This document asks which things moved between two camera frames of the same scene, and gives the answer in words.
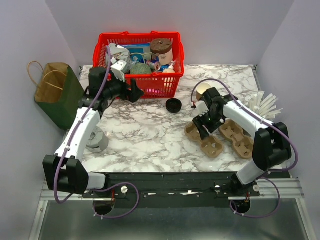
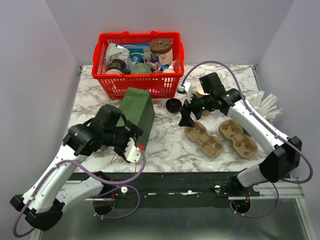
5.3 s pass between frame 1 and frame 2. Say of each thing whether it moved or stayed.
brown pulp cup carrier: stayed
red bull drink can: stayed
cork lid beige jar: stayed
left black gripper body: moved
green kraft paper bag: moved
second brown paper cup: stayed
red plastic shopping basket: stayed
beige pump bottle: stayed
